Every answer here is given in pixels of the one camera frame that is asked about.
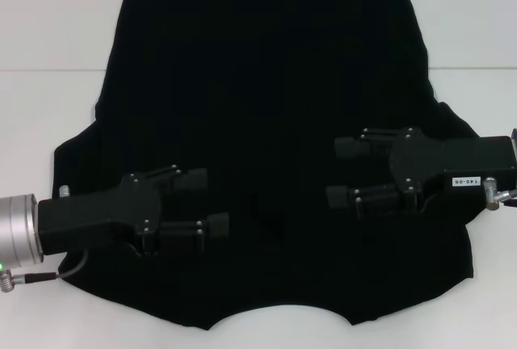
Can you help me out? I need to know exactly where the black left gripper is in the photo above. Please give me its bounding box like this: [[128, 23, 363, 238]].
[[37, 164, 231, 258]]

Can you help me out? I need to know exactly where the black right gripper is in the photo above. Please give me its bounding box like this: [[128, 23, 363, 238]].
[[326, 126, 517, 220]]

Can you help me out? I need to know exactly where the black t-shirt with white print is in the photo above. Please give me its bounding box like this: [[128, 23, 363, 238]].
[[52, 0, 506, 323]]

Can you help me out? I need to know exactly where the right gripper cable with plugs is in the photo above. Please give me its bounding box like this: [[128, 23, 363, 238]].
[[483, 177, 517, 210]]

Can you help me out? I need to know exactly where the gripper cable with plugs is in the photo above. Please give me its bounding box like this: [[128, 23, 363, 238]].
[[483, 177, 517, 210], [0, 186, 91, 294]]

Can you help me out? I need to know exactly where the left gripper cable with plugs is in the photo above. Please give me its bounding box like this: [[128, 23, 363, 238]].
[[0, 186, 91, 294]]

